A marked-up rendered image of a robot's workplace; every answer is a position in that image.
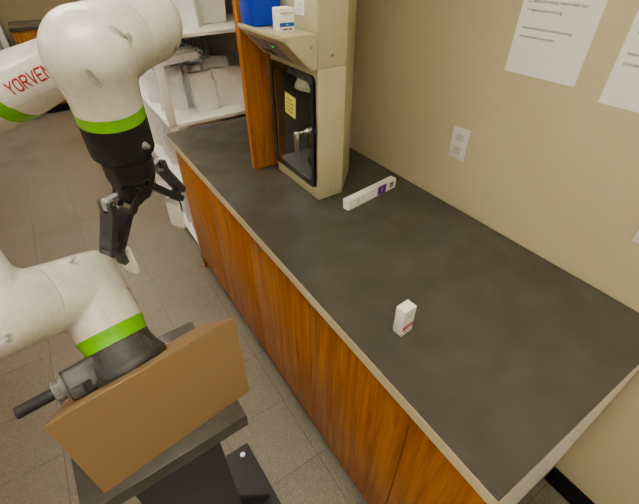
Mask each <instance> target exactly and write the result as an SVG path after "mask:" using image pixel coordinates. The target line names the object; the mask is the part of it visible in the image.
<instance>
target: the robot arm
mask: <svg viewBox="0 0 639 504"><path fill-rule="evenodd" d="M182 33H183V29H182V21H181V17H180V14H179V12H178V10H177V8H176V6H175V4H174V3H173V1H172V0H82V1H78V2H73V3H67V4H63V5H60V6H58V7H56V8H54V9H52V10H51V11H50V12H48V13H47V14H46V15H45V17H44V18H43V19H42V21H41V23H40V25H39V28H38V32H37V38H35V39H33V40H30V41H27V42H25V43H22V44H18V45H15V46H12V47H9V48H6V49H3V50H1V51H0V134H1V133H5V132H8V131H10V130H13V129H15V128H17V127H19V126H21V125H23V124H25V123H27V122H29V121H31V120H33V119H35V118H37V117H39V116H40V115H42V114H44V113H45V112H47V111H49V110H50V109H52V108H53V107H55V106H57V105H58V104H60V103H61V102H62V101H64V100H66V101H67V103H68V105H69V107H70V109H71V112H72V114H73V116H74V119H75V121H76V123H77V126H78V128H79V130H80V133H81V135H82V138H83V140H84V142H85V145H86V147H87V149H88V152H89V154H90V156H91V158H92V159H93V160H94V161H95V162H97V163H99V164H101V167H102V169H103V172H104V174H105V177H106V178H107V180H108V181H109V182H110V184H111V185H112V194H111V195H110V196H108V197H106V198H104V197H99V198H98V199H97V203H98V206H99V210H100V232H99V250H92V251H86V252H81V253H78V254H74V255H70V256H67V257H63V258H60V259H56V260H53V261H49V262H46V263H42V264H39V265H36V266H32V267H28V268H17V267H15V266H13V265H12V264H11V262H10V261H9V260H8V258H7V257H6V255H5V254H4V253H3V251H2V250H1V248H0V358H4V357H7V356H9V355H12V354H14V353H16V352H19V351H21V350H23V349H26V348H28V347H30V346H33V345H35V344H37V343H40V342H42V341H44V340H47V339H49V338H51V337H54V336H56V335H58V334H61V333H63V332H66V333H68V334H69V336H70V338H71V340H72V341H73V343H74V345H75V347H76V348H77V349H78V350H79V351H80V352H81V353H82V354H83V355H84V357H85V359H83V360H81V361H79V362H77V363H75V364H73V365H71V366H69V367H68V368H66V369H64V370H62V371H60V372H59V375H60V378H58V379H56V380H54V381H53V382H51V383H50V385H49V386H50V389H48V390H46V391H44V392H43V393H41V394H39V395H37V396H35V397H33V398H31V399H29V400H28V401H26V402H24V403H22V404H20V405H18V406H16V407H15V408H13V412H14V414H15V416H16V418H18V419H21V418H23V417H24V416H26V415H28V414H30V413H32V412H33V411H35V410H37V409H39V408H41V407H42V406H44V405H46V404H48V403H50V402H52V401H53V400H55V399H56V400H57V401H59V402H62V401H64V400H66V399H67V398H69V397H71V398H72V400H73V401H74V400H77V399H79V398H81V397H82V396H84V395H86V394H88V393H89V392H91V391H92V390H95V389H98V388H100V387H102V386H104V385H106V384H108V383H110V382H112V381H114V380H116V379H118V378H119V377H121V376H123V375H125V374H127V373H129V372H130V371H132V370H134V369H136V368H137V367H139V366H141V365H142V364H144V363H146V362H147V361H149V360H151V359H152V358H154V357H156V356H157V355H159V354H160V353H162V352H163V351H164V350H166V349H167V346H166V344H165V342H163V341H161V340H159V339H158V338H157V337H155V336H154V335H153V334H152V333H151V331H150V330H149V329H148V327H147V325H146V323H145V320H144V316H143V313H142V311H141V309H140V307H139V305H138V303H137V302H136V300H135V298H134V296H133V294H132V292H131V290H130V288H129V287H128V285H127V283H126V281H125V279H124V277H123V276H122V274H121V272H120V270H119V268H118V267H117V265H116V263H115V261H114V260H113V258H114V257H115V258H116V260H117V262H118V263H120V264H123V266H124V269H125V271H127V272H130V273H132V274H135V275H137V276H139V275H140V274H141V272H140V270H139V267H138V265H137V263H136V260H135V258H134V255H133V253H132V251H131V248H130V247H128V246H127V241H128V237H129V233H130V229H131V225H132V220H133V216H134V215H135V214H136V213H137V211H138V206H140V205H141V204H142V203H143V202H144V200H146V199H148V198H149V197H150V196H151V193H152V191H155V192H157V193H160V194H162V195H165V196H167V197H169V198H167V197H166V198H165V199H164V200H165V203H166V207H167V210H168V214H169V217H170V221H171V224H172V225H173V226H175V227H178V228H181V229H185V228H186V227H185V223H184V219H183V215H182V212H181V211H182V206H181V201H184V198H185V197H184V196H183V195H181V193H182V192H185V191H186V187H185V186H184V185H183V184H182V182H181V181H180V180H179V179H178V178H177V177H176V176H175V175H174V174H173V173H172V171H171V170H170V169H169V167H168V165H167V162H166V160H163V159H160V158H157V157H154V156H152V154H151V153H152V152H153V151H154V148H155V144H154V140H153V136H152V133H151V129H150V125H149V122H148V118H147V114H146V111H145V107H144V104H143V100H142V96H141V91H140V84H139V78H140V77H141V76H142V75H143V74H144V73H146V72H147V71H148V70H150V69H151V68H153V67H154V66H156V65H158V64H160V63H162V62H164V61H166V60H168V59H169V58H171V57H172V56H173V55H174V54H175V53H176V51H177V50H178V48H179V46H180V43H181V40H182ZM156 173H157V174H158V175H159V176H160V177H161V178H162V179H163V180H164V181H165V182H166V183H167V184H168V185H169V186H170V187H171V188H172V190H169V189H167V188H165V187H162V186H161V185H158V184H156V183H154V180H155V175H156ZM124 203H126V204H129V205H131V207H130V208H128V207H126V206H124Z"/></svg>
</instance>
